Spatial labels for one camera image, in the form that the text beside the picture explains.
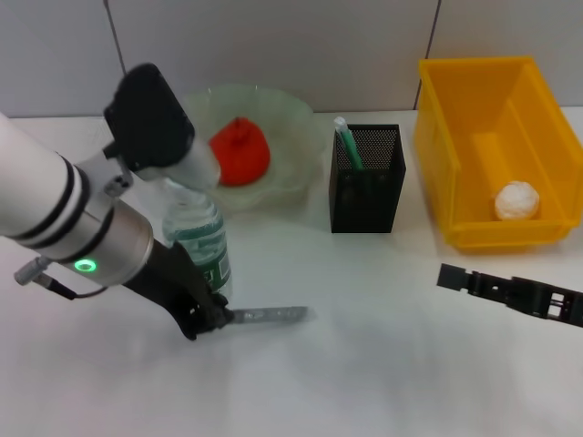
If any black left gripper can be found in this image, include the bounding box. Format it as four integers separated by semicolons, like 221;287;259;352
123;239;236;342

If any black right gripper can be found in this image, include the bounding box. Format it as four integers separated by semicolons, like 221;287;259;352
435;262;583;330

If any grey marker pen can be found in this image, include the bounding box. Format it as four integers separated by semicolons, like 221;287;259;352
225;304;316;326

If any clear water bottle green label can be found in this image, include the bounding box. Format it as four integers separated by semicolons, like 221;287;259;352
161;178;234;307

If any white paper ball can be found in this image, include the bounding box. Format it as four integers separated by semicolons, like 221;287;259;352
494;180;542;220

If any red tomato-shaped object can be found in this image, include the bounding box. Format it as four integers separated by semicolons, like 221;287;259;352
207;116;271;187

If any mint green utility knife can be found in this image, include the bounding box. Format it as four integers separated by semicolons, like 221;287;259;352
333;116;366;172

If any black mesh pen holder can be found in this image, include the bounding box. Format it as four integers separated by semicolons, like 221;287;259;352
328;123;407;235

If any green glass fruit bowl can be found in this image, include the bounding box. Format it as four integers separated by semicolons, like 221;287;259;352
179;82;328;211

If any yellow plastic bin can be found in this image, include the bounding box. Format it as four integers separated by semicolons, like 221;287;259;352
413;55;583;254

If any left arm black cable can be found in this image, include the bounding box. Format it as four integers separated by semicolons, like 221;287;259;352
13;256;114;302

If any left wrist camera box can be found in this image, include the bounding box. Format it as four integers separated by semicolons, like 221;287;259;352
103;62;222;189

